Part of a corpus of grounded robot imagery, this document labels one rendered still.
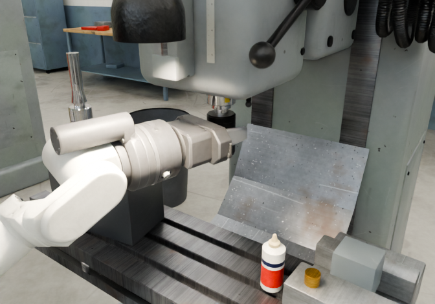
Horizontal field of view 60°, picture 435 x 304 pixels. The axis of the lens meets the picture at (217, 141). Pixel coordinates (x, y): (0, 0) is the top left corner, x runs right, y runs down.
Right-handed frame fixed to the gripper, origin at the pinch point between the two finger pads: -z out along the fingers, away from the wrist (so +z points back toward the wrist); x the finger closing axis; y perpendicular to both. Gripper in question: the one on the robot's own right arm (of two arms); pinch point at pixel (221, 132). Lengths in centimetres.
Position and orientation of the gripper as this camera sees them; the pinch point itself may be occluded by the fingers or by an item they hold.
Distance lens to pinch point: 62.4
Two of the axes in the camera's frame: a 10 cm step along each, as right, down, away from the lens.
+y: 0.0, 9.3, 3.6
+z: -7.6, 2.3, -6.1
